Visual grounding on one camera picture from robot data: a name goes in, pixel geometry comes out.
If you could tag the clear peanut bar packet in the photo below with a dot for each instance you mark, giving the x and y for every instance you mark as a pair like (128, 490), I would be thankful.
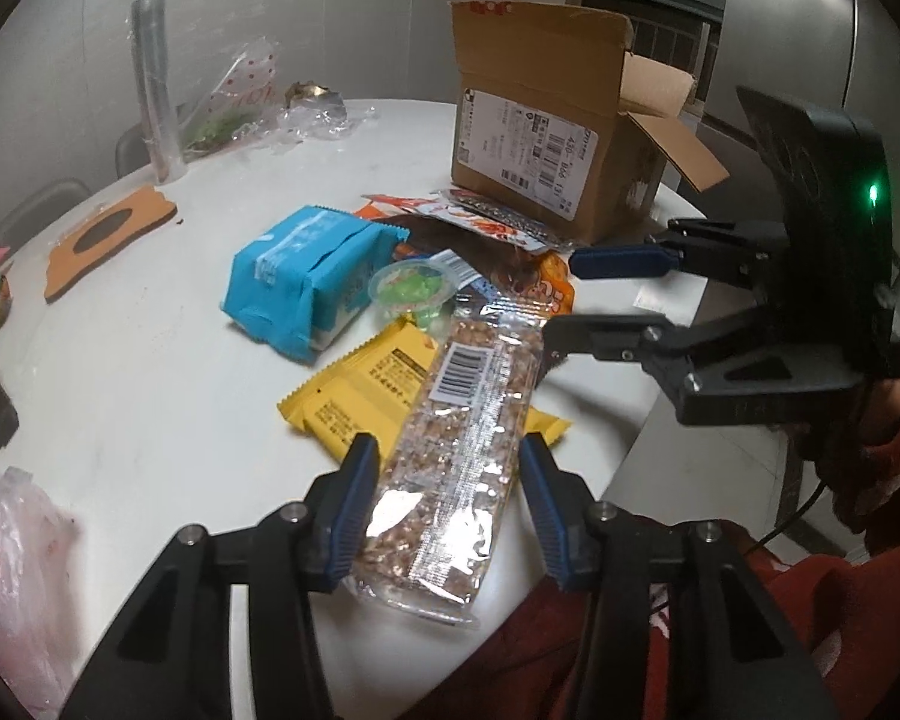
(450, 450)

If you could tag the crumpled clear plastic wrap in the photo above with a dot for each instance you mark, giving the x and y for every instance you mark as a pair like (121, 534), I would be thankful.
(322, 124)

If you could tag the stainless steel refrigerator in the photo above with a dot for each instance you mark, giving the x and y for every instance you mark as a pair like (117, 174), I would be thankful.
(795, 15)

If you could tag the window grille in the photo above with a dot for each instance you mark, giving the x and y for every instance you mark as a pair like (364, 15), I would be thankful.
(675, 52)

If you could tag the gold foil wrapper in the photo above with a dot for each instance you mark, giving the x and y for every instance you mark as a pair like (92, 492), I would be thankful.
(311, 92)

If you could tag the clear plastic cup tube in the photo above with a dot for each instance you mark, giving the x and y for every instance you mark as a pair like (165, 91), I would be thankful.
(154, 90)

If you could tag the orange and white snack packet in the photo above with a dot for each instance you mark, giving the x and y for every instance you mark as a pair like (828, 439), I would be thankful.
(397, 206)

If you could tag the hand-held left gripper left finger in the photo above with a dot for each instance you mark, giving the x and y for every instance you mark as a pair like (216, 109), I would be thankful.
(352, 510)

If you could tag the yellow snack packet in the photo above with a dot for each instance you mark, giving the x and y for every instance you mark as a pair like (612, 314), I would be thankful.
(360, 375)
(352, 431)

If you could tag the clear dotted plastic bag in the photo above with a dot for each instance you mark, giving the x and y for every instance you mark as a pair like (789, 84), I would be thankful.
(240, 82)

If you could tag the brown snack packet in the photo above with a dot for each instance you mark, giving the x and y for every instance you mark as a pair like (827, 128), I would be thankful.
(450, 240)

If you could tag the black sesame bar packet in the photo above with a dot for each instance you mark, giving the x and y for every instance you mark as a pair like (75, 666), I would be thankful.
(506, 214)

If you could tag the pink plastic bag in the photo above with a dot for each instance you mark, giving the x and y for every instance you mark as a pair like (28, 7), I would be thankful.
(15, 577)

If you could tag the person's right hand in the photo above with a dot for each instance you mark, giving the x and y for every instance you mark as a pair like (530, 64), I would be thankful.
(881, 420)

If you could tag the orange chicken foot packet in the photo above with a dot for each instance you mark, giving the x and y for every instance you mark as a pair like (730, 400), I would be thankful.
(547, 292)

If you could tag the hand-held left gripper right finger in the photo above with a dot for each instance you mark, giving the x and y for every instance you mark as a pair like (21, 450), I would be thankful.
(547, 510)

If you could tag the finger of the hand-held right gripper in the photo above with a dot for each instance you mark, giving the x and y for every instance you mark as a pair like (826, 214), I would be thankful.
(600, 334)
(615, 261)

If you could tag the green jelly cup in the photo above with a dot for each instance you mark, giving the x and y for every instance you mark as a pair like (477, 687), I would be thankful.
(409, 292)

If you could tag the blue snack packet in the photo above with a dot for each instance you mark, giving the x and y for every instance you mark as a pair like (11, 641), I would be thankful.
(292, 270)

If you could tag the person's red garment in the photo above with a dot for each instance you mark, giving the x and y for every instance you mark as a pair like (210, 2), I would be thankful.
(832, 615)

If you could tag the cardboard box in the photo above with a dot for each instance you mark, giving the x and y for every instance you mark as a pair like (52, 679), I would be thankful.
(525, 90)

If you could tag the wooden board with black oval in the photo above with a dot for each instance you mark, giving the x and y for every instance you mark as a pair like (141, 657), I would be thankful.
(67, 270)

